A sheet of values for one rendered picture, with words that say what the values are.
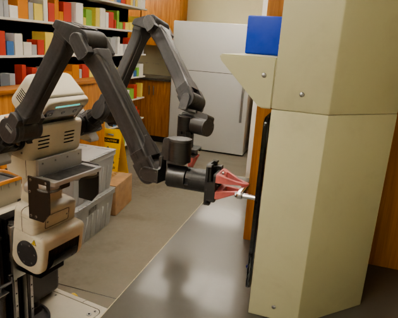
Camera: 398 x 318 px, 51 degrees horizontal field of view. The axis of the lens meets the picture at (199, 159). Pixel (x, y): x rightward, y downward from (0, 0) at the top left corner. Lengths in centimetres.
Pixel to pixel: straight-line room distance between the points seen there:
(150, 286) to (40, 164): 67
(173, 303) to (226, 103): 504
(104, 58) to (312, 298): 77
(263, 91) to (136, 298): 56
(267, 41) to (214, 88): 491
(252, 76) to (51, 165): 94
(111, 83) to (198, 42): 493
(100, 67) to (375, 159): 70
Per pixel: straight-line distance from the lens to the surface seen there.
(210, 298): 106
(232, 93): 590
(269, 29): 106
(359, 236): 103
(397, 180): 127
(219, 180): 99
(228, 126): 597
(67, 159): 165
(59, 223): 175
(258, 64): 85
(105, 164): 337
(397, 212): 130
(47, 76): 127
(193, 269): 117
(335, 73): 84
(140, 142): 107
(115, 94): 111
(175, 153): 102
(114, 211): 381
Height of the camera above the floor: 153
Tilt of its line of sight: 15 degrees down
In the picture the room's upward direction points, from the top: 4 degrees clockwise
